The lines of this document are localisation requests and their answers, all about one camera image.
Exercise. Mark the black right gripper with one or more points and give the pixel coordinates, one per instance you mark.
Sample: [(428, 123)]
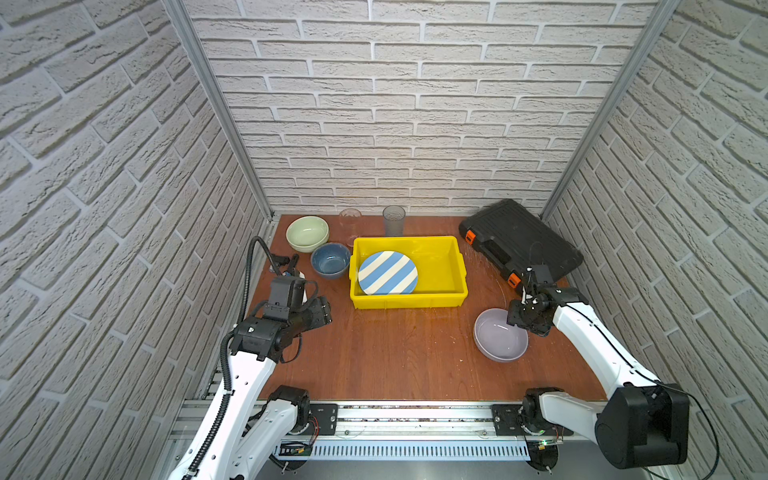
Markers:
[(512, 316)]

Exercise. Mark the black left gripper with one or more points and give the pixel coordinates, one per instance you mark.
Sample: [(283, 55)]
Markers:
[(324, 309)]

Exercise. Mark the lavender ceramic bowl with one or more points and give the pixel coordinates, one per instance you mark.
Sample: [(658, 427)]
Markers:
[(496, 339)]

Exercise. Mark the dark blue ceramic bowl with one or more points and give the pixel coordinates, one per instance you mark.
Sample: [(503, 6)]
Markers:
[(331, 261)]

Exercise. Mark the light green ceramic bowl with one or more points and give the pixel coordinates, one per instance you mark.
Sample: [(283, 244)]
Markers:
[(307, 233)]

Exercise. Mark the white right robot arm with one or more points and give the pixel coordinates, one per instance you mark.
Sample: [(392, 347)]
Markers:
[(644, 423)]

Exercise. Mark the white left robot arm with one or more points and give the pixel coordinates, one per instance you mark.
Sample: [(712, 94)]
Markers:
[(234, 396)]

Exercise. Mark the yellow plastic bin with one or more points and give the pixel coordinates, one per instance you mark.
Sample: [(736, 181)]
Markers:
[(442, 273)]

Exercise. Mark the black plastic tool case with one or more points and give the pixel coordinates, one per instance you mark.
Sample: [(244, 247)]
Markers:
[(513, 239)]

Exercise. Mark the pink translucent plastic cup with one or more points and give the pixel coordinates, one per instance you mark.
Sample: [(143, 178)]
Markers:
[(349, 219)]

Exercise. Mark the grey translucent plastic cup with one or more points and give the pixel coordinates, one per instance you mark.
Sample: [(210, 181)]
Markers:
[(394, 220)]

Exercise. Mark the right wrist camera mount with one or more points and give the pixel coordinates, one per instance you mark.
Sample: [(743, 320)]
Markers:
[(535, 278)]

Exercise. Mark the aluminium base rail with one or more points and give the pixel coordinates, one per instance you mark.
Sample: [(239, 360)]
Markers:
[(416, 431)]

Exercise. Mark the aluminium frame post right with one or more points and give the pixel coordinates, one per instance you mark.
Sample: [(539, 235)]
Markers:
[(658, 20)]

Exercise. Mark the aluminium frame post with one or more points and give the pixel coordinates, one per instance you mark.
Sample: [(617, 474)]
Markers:
[(658, 20), (191, 42)]

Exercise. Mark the aluminium frame post left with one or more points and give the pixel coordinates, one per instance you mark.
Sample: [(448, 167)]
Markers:
[(191, 42)]

